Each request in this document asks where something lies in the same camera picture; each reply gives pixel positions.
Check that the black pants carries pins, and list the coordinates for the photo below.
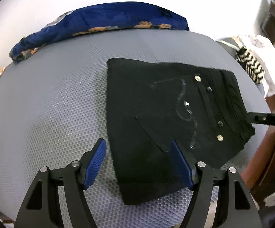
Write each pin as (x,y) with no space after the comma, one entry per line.
(151,99)

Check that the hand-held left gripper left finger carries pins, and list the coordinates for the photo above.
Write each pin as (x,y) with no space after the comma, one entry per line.
(95,163)

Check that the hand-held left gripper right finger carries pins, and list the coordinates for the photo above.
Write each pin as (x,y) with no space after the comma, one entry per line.
(181,163)

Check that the black white striped cloth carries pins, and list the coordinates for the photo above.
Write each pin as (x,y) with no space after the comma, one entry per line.
(251,66)

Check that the brown wooden bed frame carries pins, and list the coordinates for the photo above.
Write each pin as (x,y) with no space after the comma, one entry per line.
(263,159)

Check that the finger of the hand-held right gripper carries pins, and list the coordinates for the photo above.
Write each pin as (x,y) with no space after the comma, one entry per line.
(261,118)

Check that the blue orange-print blanket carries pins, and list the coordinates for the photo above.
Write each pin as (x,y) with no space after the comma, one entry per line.
(104,19)

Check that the grey mesh mat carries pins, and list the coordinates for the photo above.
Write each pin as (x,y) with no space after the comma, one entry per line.
(44,111)

